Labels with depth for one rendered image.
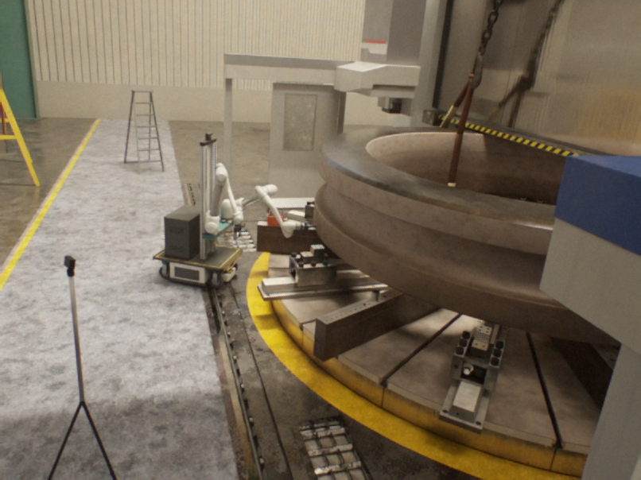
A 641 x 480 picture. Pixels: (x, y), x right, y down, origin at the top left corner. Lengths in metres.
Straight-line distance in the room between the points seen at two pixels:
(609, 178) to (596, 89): 5.68
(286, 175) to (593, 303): 8.37
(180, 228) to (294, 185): 3.77
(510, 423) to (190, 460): 2.41
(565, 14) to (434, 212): 3.97
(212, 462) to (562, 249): 3.20
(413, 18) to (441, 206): 4.77
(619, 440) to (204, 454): 3.20
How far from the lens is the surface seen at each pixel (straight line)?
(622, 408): 1.53
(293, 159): 9.54
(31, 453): 4.53
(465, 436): 4.57
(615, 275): 1.44
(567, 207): 1.52
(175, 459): 4.24
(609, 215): 1.43
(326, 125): 9.59
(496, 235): 4.31
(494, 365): 4.35
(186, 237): 6.37
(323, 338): 4.54
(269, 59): 9.04
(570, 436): 4.56
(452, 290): 4.54
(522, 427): 4.47
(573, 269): 1.53
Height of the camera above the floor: 2.92
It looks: 19 degrees down
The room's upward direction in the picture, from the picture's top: 4 degrees clockwise
